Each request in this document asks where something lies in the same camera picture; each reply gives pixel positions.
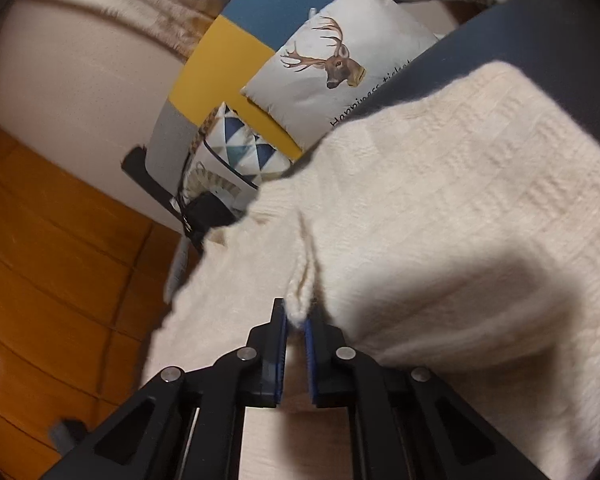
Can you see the white knitted blanket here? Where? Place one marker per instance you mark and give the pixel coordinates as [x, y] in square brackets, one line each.
[430, 210]

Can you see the grey yellow blue sofa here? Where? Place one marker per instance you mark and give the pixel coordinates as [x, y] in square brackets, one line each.
[215, 65]

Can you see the black handbag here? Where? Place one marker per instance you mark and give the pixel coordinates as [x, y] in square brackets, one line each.
[212, 212]

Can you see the beige patterned curtain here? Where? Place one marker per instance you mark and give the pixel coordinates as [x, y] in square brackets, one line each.
[155, 5]

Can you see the triangle print pillow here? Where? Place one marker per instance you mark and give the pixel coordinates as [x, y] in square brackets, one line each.
[245, 145]

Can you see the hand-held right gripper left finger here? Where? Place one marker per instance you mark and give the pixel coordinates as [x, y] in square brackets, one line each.
[280, 355]

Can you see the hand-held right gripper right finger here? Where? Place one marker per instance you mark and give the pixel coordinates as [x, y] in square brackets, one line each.
[310, 360]

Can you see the deer print pillow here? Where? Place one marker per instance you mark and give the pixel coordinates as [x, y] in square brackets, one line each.
[300, 105]

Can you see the black rolled mat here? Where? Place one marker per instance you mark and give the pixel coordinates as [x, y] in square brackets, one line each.
[145, 172]

